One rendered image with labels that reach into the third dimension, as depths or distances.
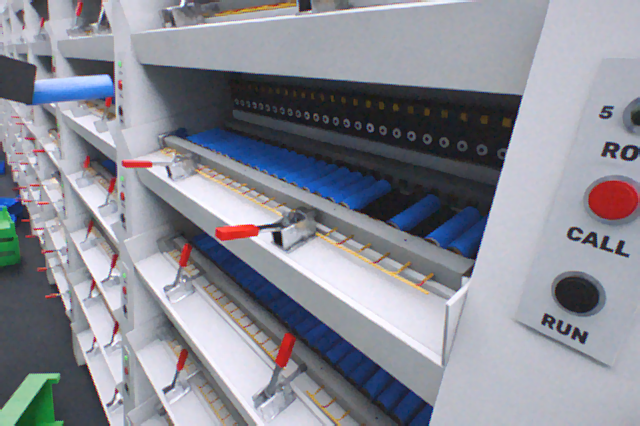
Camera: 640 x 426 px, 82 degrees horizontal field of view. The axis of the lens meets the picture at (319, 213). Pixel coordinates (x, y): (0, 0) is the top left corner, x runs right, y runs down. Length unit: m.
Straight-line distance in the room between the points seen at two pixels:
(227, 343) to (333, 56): 0.39
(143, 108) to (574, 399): 0.67
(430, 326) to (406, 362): 0.03
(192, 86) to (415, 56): 0.55
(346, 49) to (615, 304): 0.21
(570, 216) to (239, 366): 0.41
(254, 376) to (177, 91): 0.49
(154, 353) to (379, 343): 0.64
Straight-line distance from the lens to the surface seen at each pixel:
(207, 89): 0.75
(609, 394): 0.22
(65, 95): 0.37
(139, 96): 0.71
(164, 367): 0.82
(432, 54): 0.24
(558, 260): 0.20
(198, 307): 0.61
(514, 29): 0.22
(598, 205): 0.19
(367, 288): 0.29
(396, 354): 0.27
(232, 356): 0.53
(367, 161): 0.45
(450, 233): 0.33
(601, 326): 0.20
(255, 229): 0.32
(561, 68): 0.20
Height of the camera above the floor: 1.08
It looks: 17 degrees down
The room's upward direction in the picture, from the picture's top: 8 degrees clockwise
